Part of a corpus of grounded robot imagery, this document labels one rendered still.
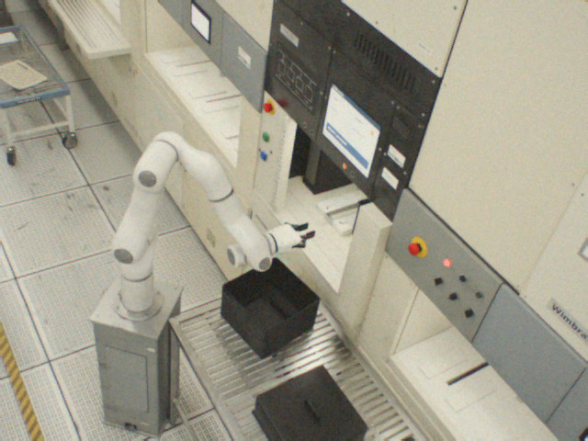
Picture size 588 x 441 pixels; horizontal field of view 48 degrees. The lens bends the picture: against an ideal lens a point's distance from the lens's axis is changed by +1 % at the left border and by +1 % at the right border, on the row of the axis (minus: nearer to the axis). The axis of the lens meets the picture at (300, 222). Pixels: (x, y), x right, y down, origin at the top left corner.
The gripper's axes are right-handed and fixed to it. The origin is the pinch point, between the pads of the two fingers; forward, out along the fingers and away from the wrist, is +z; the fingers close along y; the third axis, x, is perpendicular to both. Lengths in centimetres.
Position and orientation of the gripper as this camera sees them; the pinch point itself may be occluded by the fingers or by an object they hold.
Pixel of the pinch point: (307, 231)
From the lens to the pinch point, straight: 241.8
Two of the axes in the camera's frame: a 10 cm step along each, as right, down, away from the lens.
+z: 8.4, -2.8, 4.7
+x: 1.3, -7.3, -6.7
